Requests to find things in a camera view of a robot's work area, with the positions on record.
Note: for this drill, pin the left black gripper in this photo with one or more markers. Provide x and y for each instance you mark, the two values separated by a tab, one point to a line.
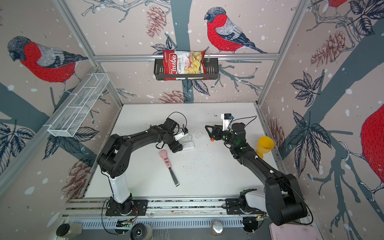
176	147

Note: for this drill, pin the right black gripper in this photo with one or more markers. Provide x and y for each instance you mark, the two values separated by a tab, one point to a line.
216	130

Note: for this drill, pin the white remote green buttons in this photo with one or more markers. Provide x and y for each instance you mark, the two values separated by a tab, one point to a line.
187	143

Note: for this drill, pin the white battery cover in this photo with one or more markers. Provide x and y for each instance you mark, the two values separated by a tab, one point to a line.
199	135

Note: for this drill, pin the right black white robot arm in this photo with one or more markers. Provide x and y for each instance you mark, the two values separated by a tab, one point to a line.
283	197

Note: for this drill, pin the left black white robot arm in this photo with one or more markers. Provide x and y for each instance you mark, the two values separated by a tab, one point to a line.
115	156

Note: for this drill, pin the yellow plastic cup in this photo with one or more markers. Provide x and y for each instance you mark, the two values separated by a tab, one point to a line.
264	146

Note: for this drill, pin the red cassava chips bag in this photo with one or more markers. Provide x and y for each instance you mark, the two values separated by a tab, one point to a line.
183	62

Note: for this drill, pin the silver round cap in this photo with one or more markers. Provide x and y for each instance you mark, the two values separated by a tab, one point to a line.
217	228

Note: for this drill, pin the black round speaker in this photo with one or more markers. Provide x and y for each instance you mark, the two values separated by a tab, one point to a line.
141	232

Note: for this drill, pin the pink pad corner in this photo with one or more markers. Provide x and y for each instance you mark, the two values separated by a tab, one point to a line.
293	232

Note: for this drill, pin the black grey cylinder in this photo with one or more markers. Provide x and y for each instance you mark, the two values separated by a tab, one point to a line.
69	230

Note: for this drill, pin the pink handled scraper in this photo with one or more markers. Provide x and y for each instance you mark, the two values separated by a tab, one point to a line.
164	155

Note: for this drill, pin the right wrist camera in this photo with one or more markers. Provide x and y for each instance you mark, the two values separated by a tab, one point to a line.
226	121

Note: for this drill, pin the black wall basket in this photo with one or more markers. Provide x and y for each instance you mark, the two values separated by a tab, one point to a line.
211	68

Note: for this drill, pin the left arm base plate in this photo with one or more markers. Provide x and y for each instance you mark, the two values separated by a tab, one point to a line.
139	207

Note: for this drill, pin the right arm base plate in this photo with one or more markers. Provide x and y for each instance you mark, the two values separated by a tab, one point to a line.
234	207

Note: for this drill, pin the white wire mesh shelf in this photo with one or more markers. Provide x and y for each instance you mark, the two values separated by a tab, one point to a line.
81	102

